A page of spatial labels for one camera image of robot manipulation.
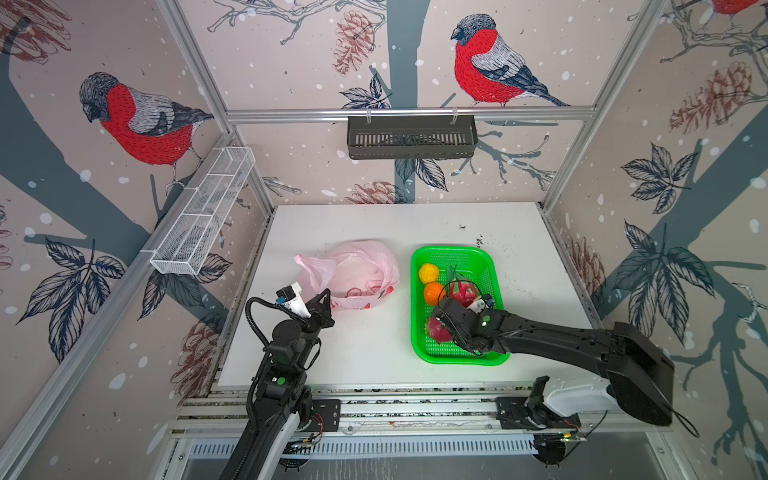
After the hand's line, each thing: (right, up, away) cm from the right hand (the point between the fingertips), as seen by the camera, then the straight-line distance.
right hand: (440, 322), depth 85 cm
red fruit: (+7, +9, +2) cm, 12 cm away
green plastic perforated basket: (+15, +15, +10) cm, 23 cm away
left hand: (-31, +11, -8) cm, 33 cm away
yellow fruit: (-2, +13, +10) cm, 16 cm away
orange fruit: (-1, +7, +7) cm, 10 cm away
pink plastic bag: (-26, +11, +16) cm, 32 cm away
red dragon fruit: (-1, -1, -5) cm, 6 cm away
